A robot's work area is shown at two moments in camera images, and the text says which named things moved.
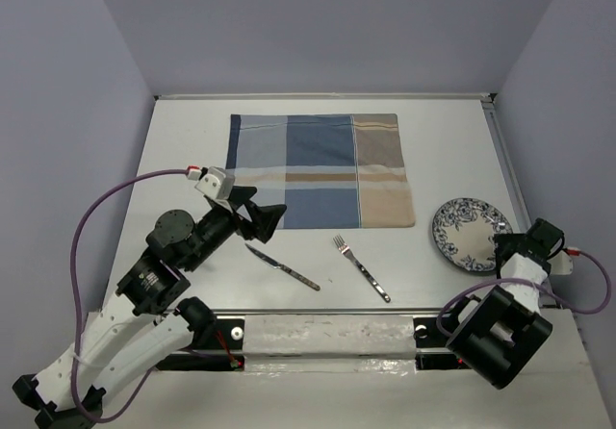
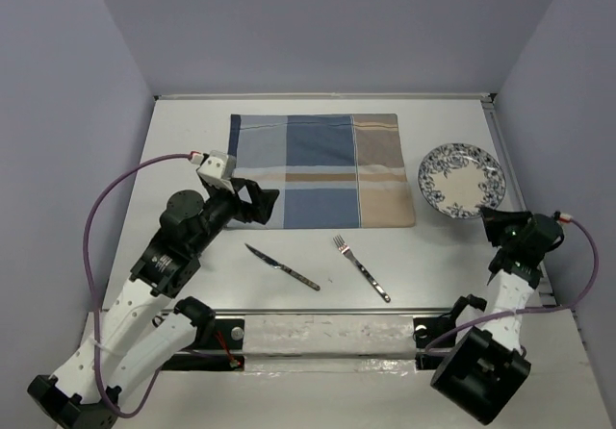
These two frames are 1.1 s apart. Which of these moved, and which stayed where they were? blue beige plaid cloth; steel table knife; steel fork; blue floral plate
Moved: blue floral plate
Stayed: blue beige plaid cloth; steel fork; steel table knife
